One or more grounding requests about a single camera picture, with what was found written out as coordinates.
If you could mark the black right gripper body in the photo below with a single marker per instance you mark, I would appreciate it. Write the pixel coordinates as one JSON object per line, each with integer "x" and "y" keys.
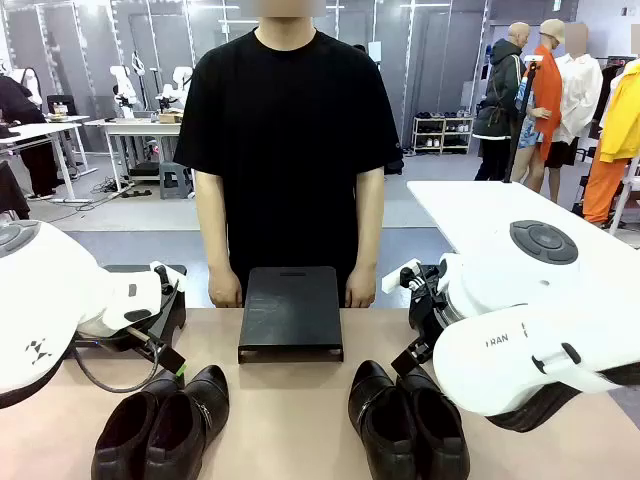
{"x": 431, "y": 305}

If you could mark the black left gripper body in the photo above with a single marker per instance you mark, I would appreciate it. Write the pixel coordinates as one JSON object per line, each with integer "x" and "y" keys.
{"x": 147, "y": 344}

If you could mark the person's right forearm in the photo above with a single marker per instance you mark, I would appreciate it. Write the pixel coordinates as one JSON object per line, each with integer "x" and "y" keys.
{"x": 216, "y": 245}

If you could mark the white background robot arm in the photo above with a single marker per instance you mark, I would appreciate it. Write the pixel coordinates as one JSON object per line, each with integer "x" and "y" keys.
{"x": 175, "y": 85}
{"x": 124, "y": 90}

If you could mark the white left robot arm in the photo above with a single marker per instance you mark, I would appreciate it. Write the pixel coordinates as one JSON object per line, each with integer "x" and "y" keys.
{"x": 50, "y": 290}

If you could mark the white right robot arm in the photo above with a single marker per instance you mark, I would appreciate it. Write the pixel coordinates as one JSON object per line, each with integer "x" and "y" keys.
{"x": 500, "y": 350}

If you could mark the person's left forearm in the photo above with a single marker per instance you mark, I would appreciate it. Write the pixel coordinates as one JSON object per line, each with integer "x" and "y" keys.
{"x": 367, "y": 245}

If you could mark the person in black T-shirt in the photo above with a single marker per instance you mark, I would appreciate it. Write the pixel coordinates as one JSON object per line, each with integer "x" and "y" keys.
{"x": 287, "y": 150}

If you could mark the background person in black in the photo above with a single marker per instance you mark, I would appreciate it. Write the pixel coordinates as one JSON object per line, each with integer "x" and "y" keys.
{"x": 25, "y": 140}

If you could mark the person's left hand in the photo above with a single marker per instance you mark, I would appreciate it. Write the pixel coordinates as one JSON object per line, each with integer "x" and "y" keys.
{"x": 361, "y": 290}

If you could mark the person's right hand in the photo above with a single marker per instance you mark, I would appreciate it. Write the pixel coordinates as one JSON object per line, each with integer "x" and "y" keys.
{"x": 226, "y": 290}

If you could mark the large white table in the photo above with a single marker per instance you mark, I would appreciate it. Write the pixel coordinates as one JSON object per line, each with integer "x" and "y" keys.
{"x": 475, "y": 205}

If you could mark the grey plastic stool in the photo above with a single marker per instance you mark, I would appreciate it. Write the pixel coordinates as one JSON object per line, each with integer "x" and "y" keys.
{"x": 175, "y": 180}

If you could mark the white shoe rack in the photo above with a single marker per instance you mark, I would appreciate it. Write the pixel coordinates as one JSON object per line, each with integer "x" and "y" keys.
{"x": 442, "y": 135}

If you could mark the orange hanging trousers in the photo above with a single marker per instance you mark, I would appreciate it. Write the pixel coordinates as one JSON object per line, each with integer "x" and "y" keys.
{"x": 602, "y": 190}

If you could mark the mannequin in dark jacket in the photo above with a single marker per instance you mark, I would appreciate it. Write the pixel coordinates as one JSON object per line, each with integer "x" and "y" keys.
{"x": 500, "y": 100}

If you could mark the white background workbench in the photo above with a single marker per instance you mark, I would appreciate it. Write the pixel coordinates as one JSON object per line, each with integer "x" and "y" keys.
{"x": 135, "y": 125}

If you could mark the brown cardboard box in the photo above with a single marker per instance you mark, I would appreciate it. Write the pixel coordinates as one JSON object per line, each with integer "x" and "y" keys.
{"x": 170, "y": 118}

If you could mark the white background desk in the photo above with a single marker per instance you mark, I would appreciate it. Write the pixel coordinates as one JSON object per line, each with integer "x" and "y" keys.
{"x": 45, "y": 131}

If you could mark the mannequin in orange garment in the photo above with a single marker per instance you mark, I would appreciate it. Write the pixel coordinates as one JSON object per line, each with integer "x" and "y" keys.
{"x": 545, "y": 95}

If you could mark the figure in white shirt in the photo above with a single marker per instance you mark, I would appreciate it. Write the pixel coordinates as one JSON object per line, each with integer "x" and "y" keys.
{"x": 580, "y": 100}

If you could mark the yellow hanging jacket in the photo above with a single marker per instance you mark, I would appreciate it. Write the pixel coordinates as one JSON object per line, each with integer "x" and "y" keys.
{"x": 622, "y": 115}

